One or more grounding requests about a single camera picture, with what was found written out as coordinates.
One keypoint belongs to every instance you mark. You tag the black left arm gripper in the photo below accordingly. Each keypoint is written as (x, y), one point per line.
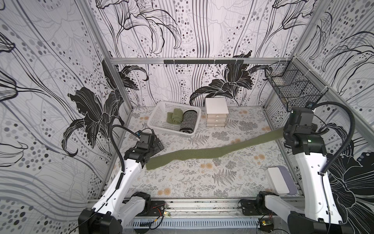
(156, 148)

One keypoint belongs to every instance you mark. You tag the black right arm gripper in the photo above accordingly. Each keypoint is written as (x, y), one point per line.
(288, 132)

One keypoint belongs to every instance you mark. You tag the green knit scarf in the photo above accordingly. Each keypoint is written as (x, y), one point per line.
(212, 153)
(175, 117)

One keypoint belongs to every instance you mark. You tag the white plastic perforated basket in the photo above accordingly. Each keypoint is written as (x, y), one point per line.
(158, 118)

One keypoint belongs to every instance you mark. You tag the black white patterned knit scarf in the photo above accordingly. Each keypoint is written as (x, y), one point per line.
(189, 122)

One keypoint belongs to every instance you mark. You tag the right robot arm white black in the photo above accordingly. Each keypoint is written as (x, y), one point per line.
(321, 215)

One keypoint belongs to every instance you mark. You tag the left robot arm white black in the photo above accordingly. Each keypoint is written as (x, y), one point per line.
(110, 215)

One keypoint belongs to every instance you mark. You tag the white purple flat objects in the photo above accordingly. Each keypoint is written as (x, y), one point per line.
(280, 181)

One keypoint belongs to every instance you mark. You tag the white small drawer box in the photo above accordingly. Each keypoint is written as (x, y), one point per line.
(216, 112)

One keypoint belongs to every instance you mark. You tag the small black electronics box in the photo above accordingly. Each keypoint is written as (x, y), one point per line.
(265, 225)

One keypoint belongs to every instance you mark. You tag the black wire wall basket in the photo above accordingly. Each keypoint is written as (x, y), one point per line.
(293, 86)

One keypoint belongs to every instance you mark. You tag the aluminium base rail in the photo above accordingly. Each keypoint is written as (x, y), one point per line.
(202, 208)

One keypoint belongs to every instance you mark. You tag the white slotted cable duct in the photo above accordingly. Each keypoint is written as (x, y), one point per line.
(194, 223)

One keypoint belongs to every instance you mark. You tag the black hook rail on wall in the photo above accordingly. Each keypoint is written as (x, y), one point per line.
(201, 61)

